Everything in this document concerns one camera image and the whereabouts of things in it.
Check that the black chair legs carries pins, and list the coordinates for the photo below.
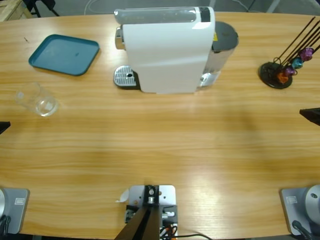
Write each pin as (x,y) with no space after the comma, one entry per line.
(50,3)

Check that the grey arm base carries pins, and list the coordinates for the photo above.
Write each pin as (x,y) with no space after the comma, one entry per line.
(292,207)
(17,207)

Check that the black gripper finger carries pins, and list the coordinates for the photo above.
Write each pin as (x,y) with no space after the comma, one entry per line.
(3,126)
(312,115)

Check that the white capsule coffee machine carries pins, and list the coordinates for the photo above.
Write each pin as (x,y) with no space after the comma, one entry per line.
(165,57)

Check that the clear drinking glass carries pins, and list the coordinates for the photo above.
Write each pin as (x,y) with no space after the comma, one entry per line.
(46,107)

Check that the black capsule holder with rods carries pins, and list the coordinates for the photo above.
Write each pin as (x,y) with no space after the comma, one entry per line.
(268,72)

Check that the clear water tank dark lid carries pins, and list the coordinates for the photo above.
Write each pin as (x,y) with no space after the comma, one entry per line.
(225,35)

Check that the grey metal frame leg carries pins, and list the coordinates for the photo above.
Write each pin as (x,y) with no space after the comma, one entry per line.
(272,7)

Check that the orange coffee capsule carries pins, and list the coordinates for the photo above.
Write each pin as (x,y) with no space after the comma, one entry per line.
(282,78)

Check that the teal plastic tray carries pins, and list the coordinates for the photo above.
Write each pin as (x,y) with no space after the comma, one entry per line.
(62,53)

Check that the purple coffee capsule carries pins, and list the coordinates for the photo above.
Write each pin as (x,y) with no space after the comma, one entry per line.
(290,71)
(307,53)

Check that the teal coffee capsule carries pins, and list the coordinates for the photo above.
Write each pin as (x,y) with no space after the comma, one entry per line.
(297,63)

